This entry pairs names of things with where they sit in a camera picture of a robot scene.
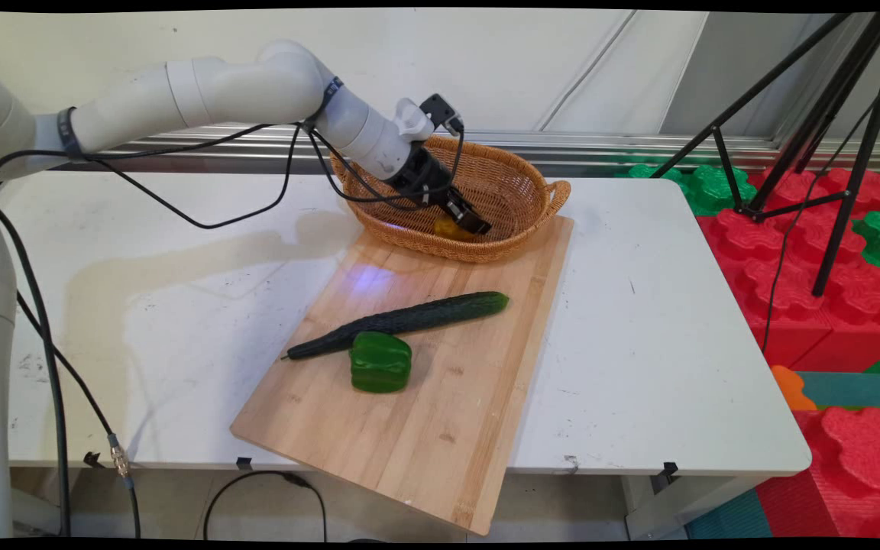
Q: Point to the black table edge clip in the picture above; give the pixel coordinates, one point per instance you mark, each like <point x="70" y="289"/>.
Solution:
<point x="244" y="463"/>
<point x="92" y="459"/>
<point x="668" y="468"/>

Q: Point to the wooden cutting board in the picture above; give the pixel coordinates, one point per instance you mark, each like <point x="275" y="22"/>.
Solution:
<point x="440" y="412"/>

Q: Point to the green bell pepper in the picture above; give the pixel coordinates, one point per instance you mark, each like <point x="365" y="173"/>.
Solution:
<point x="380" y="363"/>

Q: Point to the woven wicker basket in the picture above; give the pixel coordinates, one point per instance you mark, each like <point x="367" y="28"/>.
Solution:
<point x="509" y="191"/>

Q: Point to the teal foam mat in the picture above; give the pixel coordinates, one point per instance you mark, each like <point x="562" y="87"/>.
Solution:
<point x="856" y="388"/>
<point x="730" y="519"/>

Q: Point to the white table leg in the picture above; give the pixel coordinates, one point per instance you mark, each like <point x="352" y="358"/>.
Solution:
<point x="677" y="504"/>

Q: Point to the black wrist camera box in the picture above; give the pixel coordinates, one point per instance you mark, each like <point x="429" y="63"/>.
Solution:
<point x="440" y="111"/>

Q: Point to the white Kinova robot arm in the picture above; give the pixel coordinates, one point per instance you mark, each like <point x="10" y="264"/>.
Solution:
<point x="257" y="92"/>

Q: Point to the black tripod stand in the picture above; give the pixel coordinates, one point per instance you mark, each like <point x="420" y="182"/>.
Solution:
<point x="841" y="137"/>

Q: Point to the aluminium window rail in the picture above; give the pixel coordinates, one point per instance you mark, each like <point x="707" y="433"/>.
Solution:
<point x="600" y="145"/>

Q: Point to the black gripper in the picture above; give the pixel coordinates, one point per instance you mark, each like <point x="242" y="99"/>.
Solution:
<point x="421" y="176"/>

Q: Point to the yellow food item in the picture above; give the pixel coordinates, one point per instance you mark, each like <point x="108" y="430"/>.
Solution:
<point x="451" y="228"/>

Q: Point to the long dark green cucumber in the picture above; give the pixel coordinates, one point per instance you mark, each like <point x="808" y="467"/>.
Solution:
<point x="409" y="319"/>

